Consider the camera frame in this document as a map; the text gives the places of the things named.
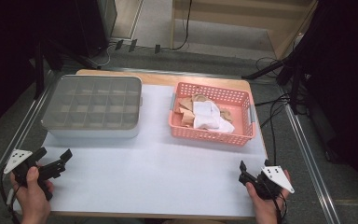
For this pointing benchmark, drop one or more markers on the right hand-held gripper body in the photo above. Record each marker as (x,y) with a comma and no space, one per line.
(276,177)

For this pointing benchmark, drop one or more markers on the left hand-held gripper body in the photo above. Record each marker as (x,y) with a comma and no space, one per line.
(18,158)

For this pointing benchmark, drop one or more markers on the white compartment storage box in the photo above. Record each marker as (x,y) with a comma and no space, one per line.
(93,133)

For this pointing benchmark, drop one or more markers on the pink plastic basket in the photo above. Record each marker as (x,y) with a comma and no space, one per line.
(205,138)

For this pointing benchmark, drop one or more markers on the grey translucent box lid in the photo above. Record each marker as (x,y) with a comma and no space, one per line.
(93,102)

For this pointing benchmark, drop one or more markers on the white sock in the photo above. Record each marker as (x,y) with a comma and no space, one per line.
(213,116)

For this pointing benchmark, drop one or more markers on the person's right hand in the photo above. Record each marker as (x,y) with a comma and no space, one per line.
(267,211)

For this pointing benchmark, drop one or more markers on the person's left hand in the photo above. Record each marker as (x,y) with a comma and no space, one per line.
(32,202)

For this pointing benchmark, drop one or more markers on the black metal stand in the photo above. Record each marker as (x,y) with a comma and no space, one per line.
(296,90)

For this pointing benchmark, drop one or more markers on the black curtain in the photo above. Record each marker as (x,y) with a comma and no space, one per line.
(6,62)
(348,93)

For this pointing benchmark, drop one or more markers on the white table mat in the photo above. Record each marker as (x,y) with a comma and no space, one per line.
(158,102)

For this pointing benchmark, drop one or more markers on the dark cabinet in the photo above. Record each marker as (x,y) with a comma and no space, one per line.
(105,18)

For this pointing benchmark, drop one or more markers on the wooden shelf unit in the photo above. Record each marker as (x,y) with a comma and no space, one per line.
(245,15)

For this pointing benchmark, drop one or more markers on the aluminium frame rail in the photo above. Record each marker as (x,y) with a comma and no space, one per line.
(307,155)
(30,119)

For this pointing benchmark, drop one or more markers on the small black floor bracket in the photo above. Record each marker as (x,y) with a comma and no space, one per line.
(119,44)
(157,48)
(132,45)

